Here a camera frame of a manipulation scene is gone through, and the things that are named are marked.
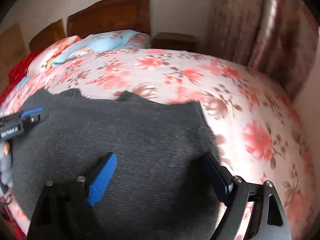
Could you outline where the light blue floral pillow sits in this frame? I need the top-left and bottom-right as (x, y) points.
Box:
(51, 29), (142, 68)

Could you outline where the light blue blanket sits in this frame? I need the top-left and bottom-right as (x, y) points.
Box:
(17, 76), (32, 88)

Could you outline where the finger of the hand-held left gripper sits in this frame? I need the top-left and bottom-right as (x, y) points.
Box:
(14, 107), (50, 127)

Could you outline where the pink floral quilt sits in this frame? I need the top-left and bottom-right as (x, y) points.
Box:
(0, 47), (318, 240)

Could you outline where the large carved wooden headboard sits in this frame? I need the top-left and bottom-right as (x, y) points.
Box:
(67, 0), (152, 38)

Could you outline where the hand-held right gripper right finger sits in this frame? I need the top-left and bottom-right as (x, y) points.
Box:
(203, 151), (293, 240)

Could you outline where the brown cardboard sheet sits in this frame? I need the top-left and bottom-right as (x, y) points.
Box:
(0, 23), (27, 81)

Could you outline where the dark wooden nightstand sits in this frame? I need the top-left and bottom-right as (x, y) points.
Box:
(152, 32), (197, 53)

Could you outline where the pink floral curtain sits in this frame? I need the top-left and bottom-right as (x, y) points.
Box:
(205, 0), (320, 101)

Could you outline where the red patterned cloth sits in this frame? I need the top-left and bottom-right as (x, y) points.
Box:
(0, 54), (36, 101)

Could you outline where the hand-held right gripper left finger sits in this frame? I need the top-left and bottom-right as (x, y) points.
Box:
(26, 152), (118, 240)

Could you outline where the dark grey striped knit sweater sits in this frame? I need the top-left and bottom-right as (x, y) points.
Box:
(11, 88), (223, 240)

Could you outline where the small wooden headboard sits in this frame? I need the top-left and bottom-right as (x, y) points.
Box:
(28, 19), (66, 52)

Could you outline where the pink floral pillow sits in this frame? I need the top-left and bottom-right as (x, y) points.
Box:
(27, 35), (82, 77)

